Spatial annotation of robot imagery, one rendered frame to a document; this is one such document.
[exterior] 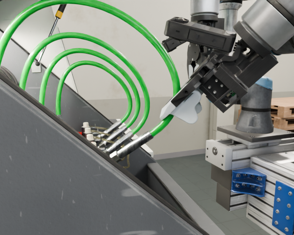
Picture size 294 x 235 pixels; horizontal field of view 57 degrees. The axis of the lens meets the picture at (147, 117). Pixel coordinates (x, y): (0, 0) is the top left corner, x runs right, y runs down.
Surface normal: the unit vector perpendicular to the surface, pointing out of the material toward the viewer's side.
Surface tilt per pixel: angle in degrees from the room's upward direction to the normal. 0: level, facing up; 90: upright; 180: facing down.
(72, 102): 90
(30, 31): 90
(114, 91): 90
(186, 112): 101
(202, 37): 105
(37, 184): 90
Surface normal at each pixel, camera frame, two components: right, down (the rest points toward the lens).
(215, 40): -0.33, 0.43
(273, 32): -0.12, 0.56
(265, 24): -0.46, 0.26
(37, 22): 0.28, 0.18
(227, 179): -0.93, 0.07
